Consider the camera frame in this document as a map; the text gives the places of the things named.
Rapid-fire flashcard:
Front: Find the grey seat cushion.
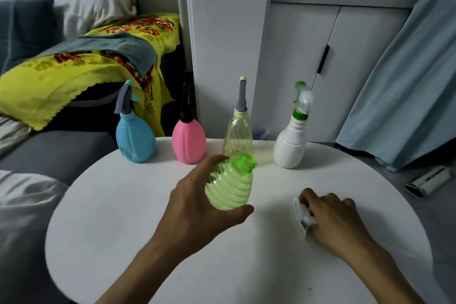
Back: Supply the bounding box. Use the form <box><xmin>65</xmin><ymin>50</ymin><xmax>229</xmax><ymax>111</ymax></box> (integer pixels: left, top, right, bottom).
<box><xmin>0</xmin><ymin>131</ymin><xmax>118</xmax><ymax>186</ymax></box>

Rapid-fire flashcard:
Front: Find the white plastic bottle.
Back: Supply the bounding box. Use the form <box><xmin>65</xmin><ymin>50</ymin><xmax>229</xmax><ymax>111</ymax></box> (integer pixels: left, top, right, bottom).
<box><xmin>273</xmin><ymin>114</ymin><xmax>309</xmax><ymax>169</ymax></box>

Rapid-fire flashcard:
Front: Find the black wardrobe handle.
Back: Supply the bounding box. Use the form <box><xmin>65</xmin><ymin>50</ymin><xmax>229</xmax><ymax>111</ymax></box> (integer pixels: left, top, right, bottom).
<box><xmin>317</xmin><ymin>45</ymin><xmax>331</xmax><ymax>75</ymax></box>

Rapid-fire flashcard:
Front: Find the grey blue spray head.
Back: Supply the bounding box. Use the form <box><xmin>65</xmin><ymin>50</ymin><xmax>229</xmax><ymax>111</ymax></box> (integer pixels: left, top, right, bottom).
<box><xmin>114</xmin><ymin>80</ymin><xmax>140</xmax><ymax>116</ymax></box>

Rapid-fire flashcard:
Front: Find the clear green spray head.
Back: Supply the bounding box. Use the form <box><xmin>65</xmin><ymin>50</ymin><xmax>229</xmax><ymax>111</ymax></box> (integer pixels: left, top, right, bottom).
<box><xmin>292</xmin><ymin>81</ymin><xmax>314</xmax><ymax>121</ymax></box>

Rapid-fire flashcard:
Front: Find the person's left hand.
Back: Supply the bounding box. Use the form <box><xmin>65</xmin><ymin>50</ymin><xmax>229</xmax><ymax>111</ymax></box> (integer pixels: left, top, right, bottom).
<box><xmin>151</xmin><ymin>154</ymin><xmax>255</xmax><ymax>262</ymax></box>

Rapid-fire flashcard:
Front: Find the person's left forearm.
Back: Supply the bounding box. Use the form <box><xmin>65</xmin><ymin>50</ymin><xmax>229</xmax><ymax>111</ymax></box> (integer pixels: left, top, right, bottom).
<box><xmin>94</xmin><ymin>239</ymin><xmax>193</xmax><ymax>304</ymax></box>

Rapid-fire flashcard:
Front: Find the person's right hand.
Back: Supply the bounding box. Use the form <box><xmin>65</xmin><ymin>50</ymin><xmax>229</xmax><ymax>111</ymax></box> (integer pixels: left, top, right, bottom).
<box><xmin>299</xmin><ymin>188</ymin><xmax>378</xmax><ymax>262</ymax></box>

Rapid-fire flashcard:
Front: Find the white bed sheet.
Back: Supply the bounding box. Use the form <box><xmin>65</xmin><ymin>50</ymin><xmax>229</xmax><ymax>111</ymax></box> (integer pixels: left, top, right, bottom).
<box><xmin>0</xmin><ymin>114</ymin><xmax>68</xmax><ymax>304</ymax></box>

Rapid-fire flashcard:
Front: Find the dark blue pillow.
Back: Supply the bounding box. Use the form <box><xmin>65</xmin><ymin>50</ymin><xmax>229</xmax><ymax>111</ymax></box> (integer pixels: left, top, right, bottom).
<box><xmin>0</xmin><ymin>0</ymin><xmax>61</xmax><ymax>75</ymax></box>

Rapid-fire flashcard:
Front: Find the grey-teal towel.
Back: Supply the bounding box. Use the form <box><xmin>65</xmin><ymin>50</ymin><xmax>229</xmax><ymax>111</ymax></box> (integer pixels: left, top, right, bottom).
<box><xmin>34</xmin><ymin>32</ymin><xmax>158</xmax><ymax>78</ymax></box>

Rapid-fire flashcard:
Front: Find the grey yellow spray head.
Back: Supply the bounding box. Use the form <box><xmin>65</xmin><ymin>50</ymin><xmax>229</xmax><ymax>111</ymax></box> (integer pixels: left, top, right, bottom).
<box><xmin>234</xmin><ymin>76</ymin><xmax>248</xmax><ymax>118</ymax></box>

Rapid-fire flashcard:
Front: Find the white grey lint roller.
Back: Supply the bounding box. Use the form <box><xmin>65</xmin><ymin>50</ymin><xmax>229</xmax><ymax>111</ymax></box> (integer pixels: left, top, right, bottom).
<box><xmin>405</xmin><ymin>165</ymin><xmax>453</xmax><ymax>198</ymax></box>

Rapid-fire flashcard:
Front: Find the green ribbed bottle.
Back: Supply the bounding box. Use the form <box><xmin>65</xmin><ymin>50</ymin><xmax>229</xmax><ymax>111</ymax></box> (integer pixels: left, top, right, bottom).
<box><xmin>205</xmin><ymin>152</ymin><xmax>257</xmax><ymax>211</ymax></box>

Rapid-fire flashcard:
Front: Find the person's right forearm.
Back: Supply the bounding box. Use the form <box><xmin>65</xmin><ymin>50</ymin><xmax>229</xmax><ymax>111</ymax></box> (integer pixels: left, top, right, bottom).
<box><xmin>340</xmin><ymin>243</ymin><xmax>427</xmax><ymax>304</ymax></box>

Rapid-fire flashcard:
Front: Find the black spray head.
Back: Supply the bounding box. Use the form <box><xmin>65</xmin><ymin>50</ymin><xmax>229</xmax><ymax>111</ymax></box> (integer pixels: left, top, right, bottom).
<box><xmin>179</xmin><ymin>82</ymin><xmax>194</xmax><ymax>124</ymax></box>

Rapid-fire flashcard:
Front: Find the white pillow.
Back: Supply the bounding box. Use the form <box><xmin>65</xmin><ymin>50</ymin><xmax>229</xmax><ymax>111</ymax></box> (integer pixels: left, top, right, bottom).
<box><xmin>0</xmin><ymin>0</ymin><xmax>138</xmax><ymax>41</ymax></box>

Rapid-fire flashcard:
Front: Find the light blue curtain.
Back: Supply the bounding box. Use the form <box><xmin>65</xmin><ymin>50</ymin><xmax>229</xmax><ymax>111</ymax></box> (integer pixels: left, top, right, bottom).
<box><xmin>335</xmin><ymin>0</ymin><xmax>456</xmax><ymax>172</ymax></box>

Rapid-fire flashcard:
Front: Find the white wardrobe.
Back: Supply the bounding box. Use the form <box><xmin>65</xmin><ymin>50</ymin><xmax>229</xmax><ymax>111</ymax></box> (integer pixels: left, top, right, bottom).
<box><xmin>181</xmin><ymin>0</ymin><xmax>446</xmax><ymax>143</ymax></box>

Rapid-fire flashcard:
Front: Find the pink plastic bottle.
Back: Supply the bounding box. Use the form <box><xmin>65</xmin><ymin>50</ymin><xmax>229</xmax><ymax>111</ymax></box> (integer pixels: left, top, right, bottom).
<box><xmin>171</xmin><ymin>119</ymin><xmax>207</xmax><ymax>165</ymax></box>

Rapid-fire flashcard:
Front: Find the white green spray head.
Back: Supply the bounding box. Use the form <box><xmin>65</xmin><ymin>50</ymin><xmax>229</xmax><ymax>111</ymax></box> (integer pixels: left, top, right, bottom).
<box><xmin>293</xmin><ymin>197</ymin><xmax>318</xmax><ymax>240</ymax></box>

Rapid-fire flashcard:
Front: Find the yellow translucent bottle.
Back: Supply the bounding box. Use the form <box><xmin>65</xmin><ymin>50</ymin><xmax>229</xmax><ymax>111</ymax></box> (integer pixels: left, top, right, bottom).
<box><xmin>222</xmin><ymin>114</ymin><xmax>254</xmax><ymax>158</ymax></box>

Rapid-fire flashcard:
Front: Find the blue plastic bottle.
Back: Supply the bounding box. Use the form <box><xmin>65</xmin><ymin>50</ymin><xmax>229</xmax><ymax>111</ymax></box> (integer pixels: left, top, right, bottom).
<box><xmin>115</xmin><ymin>112</ymin><xmax>157</xmax><ymax>164</ymax></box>

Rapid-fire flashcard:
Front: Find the yellow floral cloth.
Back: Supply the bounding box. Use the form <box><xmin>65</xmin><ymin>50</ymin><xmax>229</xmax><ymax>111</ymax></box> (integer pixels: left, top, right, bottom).
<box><xmin>0</xmin><ymin>12</ymin><xmax>181</xmax><ymax>138</ymax></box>

